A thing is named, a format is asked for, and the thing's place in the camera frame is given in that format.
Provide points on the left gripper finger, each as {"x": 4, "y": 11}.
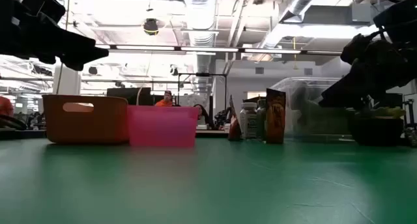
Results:
{"x": 84, "y": 48}
{"x": 71, "y": 62}

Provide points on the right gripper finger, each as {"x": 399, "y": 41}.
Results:
{"x": 352, "y": 90}
{"x": 358, "y": 49}

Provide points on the green-lid spice jar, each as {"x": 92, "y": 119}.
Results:
{"x": 261, "y": 120}

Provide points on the white-lid spice bottle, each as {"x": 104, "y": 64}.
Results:
{"x": 248, "y": 121}

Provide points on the orange spice packet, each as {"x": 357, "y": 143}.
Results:
{"x": 234, "y": 126}

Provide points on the black benchtop robot arm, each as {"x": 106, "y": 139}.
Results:
{"x": 223, "y": 117}

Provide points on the white round pillar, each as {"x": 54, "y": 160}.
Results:
{"x": 68, "y": 82}

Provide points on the black computer monitor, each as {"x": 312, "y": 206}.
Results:
{"x": 395, "y": 100}
{"x": 128, "y": 95}

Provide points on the crumpled grey cloth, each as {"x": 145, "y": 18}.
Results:
{"x": 325, "y": 121}

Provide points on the succulents in black pot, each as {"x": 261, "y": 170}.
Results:
{"x": 374, "y": 131}

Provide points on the clear plastic storage box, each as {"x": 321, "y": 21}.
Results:
{"x": 293, "y": 87}

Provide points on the orange plastic bin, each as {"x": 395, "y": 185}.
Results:
{"x": 88, "y": 126}

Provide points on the black hanging ceiling speaker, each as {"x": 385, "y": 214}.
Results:
{"x": 150, "y": 26}

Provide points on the person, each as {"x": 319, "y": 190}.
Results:
{"x": 165, "y": 102}
{"x": 6, "y": 106}

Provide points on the black monitor back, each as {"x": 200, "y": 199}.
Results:
{"x": 252, "y": 99}

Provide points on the pink plastic bin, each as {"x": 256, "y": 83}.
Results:
{"x": 163, "y": 126}

